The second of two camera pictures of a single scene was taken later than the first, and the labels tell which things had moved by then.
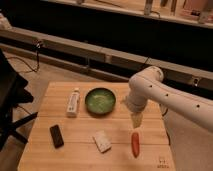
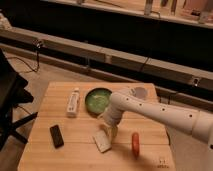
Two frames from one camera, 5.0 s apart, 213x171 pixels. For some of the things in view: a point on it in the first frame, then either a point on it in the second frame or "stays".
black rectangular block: [57, 136] stays
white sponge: [102, 141] stays
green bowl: [100, 101] stays
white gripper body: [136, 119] to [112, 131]
